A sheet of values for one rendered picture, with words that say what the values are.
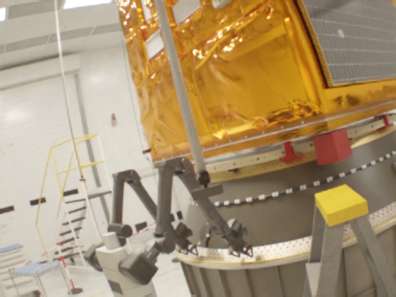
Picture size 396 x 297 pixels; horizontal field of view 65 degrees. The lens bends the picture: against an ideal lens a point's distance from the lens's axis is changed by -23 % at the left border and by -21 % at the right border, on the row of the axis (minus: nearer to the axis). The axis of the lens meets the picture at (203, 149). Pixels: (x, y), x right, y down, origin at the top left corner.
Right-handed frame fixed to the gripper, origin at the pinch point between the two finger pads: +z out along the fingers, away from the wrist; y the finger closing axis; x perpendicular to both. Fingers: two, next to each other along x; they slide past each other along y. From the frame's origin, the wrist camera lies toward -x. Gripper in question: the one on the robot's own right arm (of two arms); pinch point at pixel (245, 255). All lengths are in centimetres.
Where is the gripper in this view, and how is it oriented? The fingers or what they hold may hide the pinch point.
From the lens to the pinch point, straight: 204.2
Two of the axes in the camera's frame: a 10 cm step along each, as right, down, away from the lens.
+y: -6.5, 1.7, 7.4
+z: 5.8, 7.4, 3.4
